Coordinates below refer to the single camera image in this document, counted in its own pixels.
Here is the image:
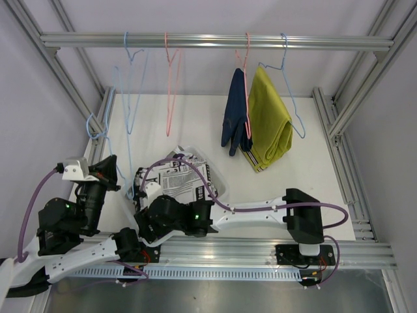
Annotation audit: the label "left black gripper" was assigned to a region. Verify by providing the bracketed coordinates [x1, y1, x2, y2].
[78, 155, 121, 233]

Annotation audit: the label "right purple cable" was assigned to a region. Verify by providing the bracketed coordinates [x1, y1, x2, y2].
[139, 157, 349, 288]

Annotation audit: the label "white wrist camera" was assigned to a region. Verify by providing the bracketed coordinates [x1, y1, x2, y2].
[145, 182, 163, 202]
[56, 156, 98, 182]

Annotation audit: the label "navy blue trousers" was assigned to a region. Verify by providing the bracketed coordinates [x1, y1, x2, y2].
[221, 68, 253, 157]

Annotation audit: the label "aluminium hanging rail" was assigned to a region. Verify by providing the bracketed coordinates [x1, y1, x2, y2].
[40, 32, 394, 52]

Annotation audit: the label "aluminium frame right struts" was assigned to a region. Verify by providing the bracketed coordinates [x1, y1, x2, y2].
[312, 1, 416, 241]

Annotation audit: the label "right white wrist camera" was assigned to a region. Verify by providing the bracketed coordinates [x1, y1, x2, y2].
[145, 182, 163, 202]

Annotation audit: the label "grey slotted cable duct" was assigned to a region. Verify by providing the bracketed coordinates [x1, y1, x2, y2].
[70, 264, 319, 282]

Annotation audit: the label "aluminium frame struts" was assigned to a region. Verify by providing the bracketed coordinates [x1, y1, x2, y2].
[312, 1, 416, 241]
[3, 1, 114, 164]

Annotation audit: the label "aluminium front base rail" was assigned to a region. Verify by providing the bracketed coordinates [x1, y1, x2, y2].
[74, 231, 398, 273]

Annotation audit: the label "white plastic basket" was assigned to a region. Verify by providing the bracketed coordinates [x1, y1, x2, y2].
[122, 144, 229, 247]

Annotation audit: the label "light blue hanger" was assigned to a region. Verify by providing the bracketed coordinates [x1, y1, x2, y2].
[258, 33, 306, 139]
[123, 31, 149, 136]
[85, 65, 136, 201]

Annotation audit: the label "aluminium frame left struts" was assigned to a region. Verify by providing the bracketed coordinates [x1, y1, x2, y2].
[3, 1, 114, 164]

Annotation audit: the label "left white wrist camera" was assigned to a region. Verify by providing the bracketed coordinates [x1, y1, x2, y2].
[56, 156, 98, 182]

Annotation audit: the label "olive yellow trousers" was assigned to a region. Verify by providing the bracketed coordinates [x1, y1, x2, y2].
[244, 67, 293, 173]

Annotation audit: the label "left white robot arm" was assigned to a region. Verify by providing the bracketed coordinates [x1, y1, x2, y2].
[1, 155, 141, 299]

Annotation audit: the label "grey white printed trousers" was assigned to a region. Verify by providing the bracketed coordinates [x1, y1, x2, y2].
[134, 145, 228, 203]

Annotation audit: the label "pink hanger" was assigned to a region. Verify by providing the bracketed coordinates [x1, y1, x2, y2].
[164, 33, 182, 137]
[235, 33, 252, 140]

